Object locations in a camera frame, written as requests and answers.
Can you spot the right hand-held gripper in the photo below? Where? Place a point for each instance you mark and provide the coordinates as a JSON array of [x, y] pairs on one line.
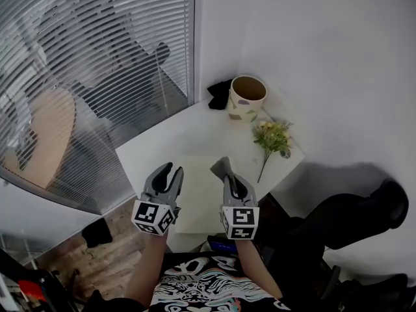
[[240, 223]]

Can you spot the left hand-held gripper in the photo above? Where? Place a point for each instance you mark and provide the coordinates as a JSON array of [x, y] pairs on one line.
[[151, 218]]

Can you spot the grey knitted cloth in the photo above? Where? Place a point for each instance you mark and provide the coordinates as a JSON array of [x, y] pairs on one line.
[[222, 167]]

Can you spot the person's left forearm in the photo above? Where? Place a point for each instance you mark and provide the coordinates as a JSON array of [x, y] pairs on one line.
[[146, 268]]

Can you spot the person's right forearm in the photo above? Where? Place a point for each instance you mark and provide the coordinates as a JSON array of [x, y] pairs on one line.
[[256, 271]]

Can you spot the black cloth on floor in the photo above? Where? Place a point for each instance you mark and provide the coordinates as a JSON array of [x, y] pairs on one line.
[[97, 232]]

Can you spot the black device with blue screen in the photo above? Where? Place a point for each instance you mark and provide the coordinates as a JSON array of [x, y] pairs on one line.
[[221, 244]]

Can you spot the artificial flower bouquet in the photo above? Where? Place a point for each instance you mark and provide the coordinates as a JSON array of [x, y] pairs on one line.
[[273, 138]]

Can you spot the cream patterned pot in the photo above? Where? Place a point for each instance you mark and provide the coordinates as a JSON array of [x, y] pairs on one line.
[[242, 110]]

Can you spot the black fabric bundle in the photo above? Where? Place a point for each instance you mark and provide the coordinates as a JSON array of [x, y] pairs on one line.
[[219, 96]]

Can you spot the black printed T-shirt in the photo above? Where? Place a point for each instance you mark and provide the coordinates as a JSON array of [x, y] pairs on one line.
[[208, 291]]

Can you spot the black office chair with headrest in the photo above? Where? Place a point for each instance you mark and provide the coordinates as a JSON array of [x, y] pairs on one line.
[[341, 219]]

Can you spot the white window blinds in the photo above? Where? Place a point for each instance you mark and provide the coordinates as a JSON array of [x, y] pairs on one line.
[[81, 76]]

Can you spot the red object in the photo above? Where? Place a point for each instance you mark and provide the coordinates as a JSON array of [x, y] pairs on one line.
[[31, 289]]

